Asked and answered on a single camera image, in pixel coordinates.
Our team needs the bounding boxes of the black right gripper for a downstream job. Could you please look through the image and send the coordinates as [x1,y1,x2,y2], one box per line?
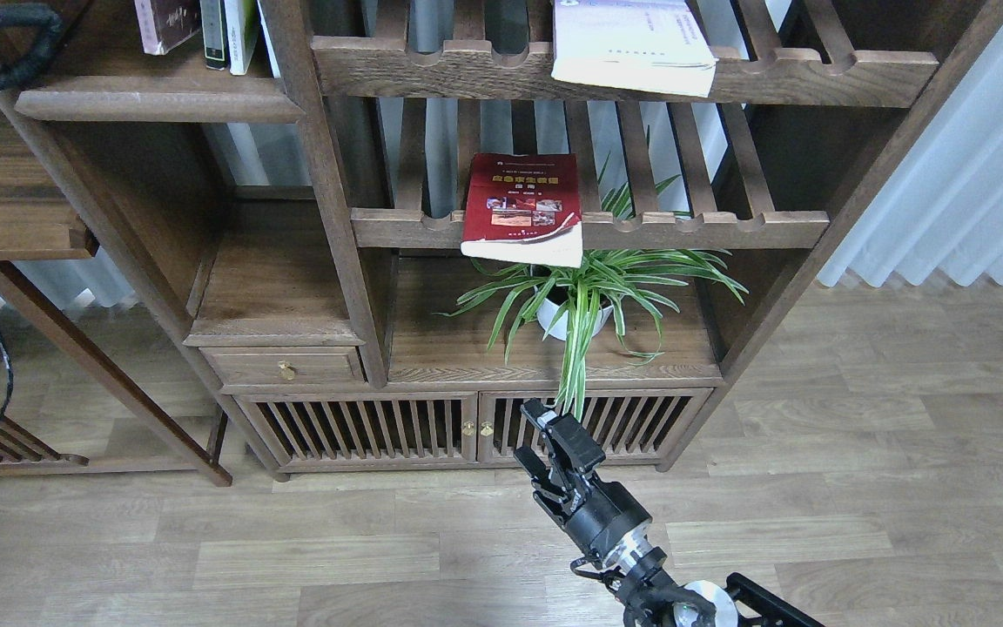
[514,398,652,567]

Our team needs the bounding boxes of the dark red Chinese book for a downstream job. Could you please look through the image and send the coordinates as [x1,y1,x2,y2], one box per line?
[134,0,200,56]

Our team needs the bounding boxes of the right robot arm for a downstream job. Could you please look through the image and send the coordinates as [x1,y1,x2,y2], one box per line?
[515,400,819,626]

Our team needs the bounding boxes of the white plant pot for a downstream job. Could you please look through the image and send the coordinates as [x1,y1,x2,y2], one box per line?
[536,287,614,340]

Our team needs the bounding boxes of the spider plant leaves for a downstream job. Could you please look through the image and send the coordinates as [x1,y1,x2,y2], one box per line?
[454,200,747,415]

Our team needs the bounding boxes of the red paperback book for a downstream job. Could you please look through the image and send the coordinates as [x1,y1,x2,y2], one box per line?
[459,153,582,267]

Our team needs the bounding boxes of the brass drawer knob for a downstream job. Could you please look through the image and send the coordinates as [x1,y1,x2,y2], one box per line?
[278,361,296,381]

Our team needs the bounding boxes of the dark wooden bookshelf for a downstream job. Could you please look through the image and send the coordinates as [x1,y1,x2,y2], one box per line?
[0,1,1003,474]

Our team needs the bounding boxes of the white open book top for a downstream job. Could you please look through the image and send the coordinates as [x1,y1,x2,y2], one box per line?
[552,1,717,97]

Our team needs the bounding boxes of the white curtain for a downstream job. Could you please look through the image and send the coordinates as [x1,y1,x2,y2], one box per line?
[818,27,1003,287]

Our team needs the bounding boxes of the dark spine upright book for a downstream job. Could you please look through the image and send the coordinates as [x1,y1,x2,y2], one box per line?
[200,0,228,71]

